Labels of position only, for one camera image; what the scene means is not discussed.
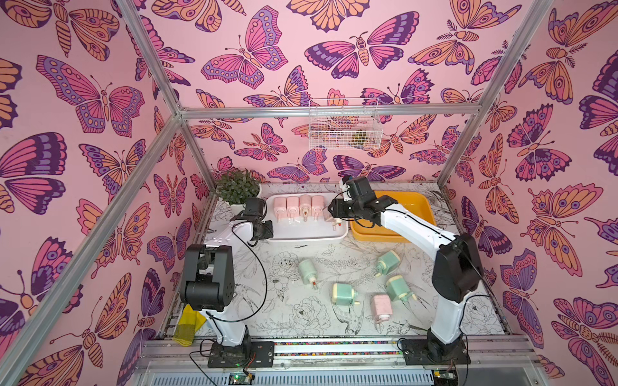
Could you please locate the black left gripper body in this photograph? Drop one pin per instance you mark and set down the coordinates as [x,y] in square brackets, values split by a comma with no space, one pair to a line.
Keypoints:
[267,231]

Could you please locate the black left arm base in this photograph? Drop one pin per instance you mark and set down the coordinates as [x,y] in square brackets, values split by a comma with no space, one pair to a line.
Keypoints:
[249,354]

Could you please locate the green sharpener upper right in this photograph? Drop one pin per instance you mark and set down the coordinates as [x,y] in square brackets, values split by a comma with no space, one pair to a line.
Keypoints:
[387,263]

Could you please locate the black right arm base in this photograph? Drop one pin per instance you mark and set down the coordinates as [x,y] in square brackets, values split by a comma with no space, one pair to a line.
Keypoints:
[432,352]

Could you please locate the green sharpener lower centre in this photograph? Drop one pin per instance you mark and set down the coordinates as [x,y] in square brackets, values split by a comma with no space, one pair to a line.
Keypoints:
[344,295]

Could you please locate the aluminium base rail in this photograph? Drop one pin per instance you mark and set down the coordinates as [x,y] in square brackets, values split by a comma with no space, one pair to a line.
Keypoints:
[495,360]

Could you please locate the green sharpener left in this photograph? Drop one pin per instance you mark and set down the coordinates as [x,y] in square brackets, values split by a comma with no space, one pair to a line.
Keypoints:
[308,273]

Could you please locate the white wire basket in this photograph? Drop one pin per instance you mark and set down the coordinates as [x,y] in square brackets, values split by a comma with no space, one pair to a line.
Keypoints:
[345,127]

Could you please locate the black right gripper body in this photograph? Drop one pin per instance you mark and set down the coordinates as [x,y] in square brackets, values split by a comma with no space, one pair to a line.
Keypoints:
[341,207]

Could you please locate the green sharpener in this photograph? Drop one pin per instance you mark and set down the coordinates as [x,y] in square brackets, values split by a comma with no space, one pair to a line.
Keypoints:
[387,263]
[308,273]
[344,295]
[398,290]

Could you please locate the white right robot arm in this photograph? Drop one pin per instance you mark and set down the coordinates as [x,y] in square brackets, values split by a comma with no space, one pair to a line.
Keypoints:
[457,264]

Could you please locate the yellow rubber glove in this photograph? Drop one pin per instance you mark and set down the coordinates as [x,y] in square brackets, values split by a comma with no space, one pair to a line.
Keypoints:
[190,322]

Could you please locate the green circuit board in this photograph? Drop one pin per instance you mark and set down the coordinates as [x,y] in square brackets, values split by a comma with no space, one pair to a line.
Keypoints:
[241,378]

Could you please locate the white plastic flower pot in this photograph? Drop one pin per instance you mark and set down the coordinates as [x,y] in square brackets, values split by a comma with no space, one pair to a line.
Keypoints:
[236,209]

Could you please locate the pink sharpener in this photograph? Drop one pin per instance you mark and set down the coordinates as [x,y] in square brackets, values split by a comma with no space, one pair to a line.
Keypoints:
[381,308]
[280,209]
[305,207]
[292,209]
[317,207]
[336,223]

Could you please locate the white plastic storage box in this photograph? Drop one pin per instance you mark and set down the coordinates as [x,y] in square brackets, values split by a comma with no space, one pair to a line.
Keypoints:
[305,232]

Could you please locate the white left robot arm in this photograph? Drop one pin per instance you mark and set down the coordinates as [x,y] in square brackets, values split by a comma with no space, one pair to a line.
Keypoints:
[208,280]

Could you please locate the yellow plastic storage box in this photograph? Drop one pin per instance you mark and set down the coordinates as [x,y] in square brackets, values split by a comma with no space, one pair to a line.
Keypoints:
[414,202]

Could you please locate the green sharpener lower right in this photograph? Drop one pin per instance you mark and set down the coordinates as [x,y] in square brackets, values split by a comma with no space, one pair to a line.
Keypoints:
[398,290]

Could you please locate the green leafy plant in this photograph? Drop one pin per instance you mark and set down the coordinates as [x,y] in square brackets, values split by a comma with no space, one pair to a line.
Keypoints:
[236,186]

